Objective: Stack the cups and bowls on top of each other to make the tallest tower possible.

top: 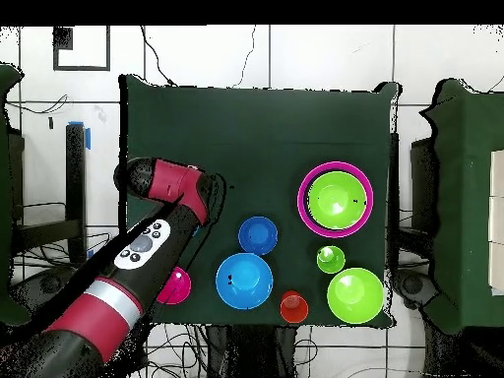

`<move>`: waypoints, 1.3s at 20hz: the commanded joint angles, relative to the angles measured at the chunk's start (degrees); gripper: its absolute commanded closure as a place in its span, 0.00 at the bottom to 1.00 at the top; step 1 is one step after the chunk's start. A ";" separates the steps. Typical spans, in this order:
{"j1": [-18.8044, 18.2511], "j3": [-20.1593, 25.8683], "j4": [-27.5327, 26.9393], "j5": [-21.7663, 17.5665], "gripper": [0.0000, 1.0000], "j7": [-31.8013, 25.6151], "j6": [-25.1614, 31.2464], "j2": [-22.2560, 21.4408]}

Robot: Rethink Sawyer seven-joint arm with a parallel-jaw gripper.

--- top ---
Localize bundle of floor cables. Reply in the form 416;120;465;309
15;231;210;378

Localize black post with blue tape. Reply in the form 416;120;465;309
13;121;93;265

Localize large blue bowl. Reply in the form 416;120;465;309
215;252;275;311

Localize small dark blue bowl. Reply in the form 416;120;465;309
237;216;280;257

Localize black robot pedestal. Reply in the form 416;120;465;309
204;324;300;378

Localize large pink bowl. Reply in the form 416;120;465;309
296;160;375;239

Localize small pink bowl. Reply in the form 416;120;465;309
156;266;193;305

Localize dark green table cloth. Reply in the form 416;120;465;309
118;74;403;330

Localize green cup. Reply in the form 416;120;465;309
316;245;347;275

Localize black square floor frame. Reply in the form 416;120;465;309
52;26;111;72

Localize orange cup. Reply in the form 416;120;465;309
280;289;310;325

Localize green-clothed side table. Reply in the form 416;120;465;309
0;62;31;328
418;78;504;336

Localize thin black floor cable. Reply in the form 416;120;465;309
231;26;257;89
140;26;176;86

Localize green bowl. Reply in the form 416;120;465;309
306;169;369;230
326;267;386;325

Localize white boxes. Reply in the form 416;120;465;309
487;149;504;296

